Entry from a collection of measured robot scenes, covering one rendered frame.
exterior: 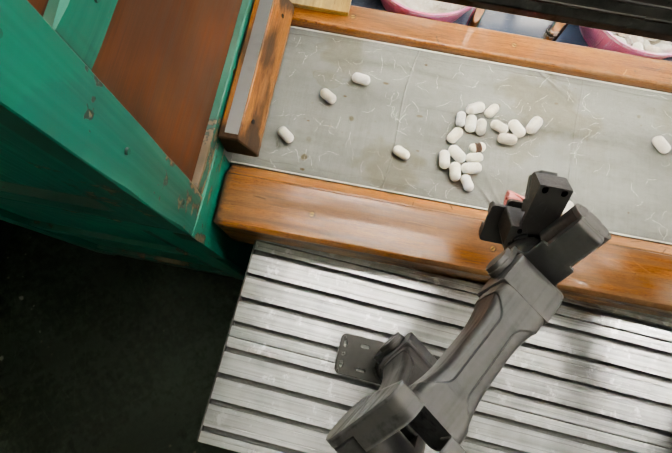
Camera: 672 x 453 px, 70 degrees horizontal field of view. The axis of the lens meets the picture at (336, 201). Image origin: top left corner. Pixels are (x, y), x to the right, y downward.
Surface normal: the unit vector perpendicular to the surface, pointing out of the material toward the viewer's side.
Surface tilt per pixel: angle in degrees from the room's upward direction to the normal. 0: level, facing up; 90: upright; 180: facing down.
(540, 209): 48
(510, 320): 23
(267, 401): 0
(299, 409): 0
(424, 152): 0
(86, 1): 90
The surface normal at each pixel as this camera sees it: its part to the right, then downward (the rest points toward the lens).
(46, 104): 0.98, 0.18
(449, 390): 0.31, -0.49
